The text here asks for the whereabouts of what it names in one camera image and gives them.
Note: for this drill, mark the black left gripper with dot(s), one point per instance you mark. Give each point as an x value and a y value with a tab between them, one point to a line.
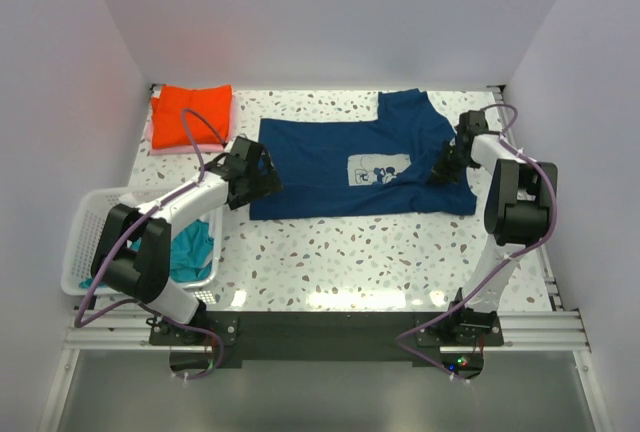
258	178

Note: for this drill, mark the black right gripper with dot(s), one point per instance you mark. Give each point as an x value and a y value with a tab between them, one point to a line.
446	163

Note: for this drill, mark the dark blue printed t-shirt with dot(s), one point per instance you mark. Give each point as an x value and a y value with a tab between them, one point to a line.
379	167

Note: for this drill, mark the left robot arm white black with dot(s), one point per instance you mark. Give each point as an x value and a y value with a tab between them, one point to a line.
131	263

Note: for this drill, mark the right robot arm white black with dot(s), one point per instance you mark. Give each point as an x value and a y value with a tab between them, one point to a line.
519	216

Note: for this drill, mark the teal t-shirt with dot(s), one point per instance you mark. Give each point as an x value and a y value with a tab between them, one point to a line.
191	254

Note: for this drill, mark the folded orange t-shirt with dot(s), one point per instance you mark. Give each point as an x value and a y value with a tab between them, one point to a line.
203	114

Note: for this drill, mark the folded pink t-shirt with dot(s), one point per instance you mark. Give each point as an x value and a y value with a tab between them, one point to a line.
186	149

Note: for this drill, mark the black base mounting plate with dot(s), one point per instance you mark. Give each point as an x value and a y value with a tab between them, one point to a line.
230	339

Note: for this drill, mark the white plastic laundry basket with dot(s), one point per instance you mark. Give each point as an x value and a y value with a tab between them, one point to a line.
89	222

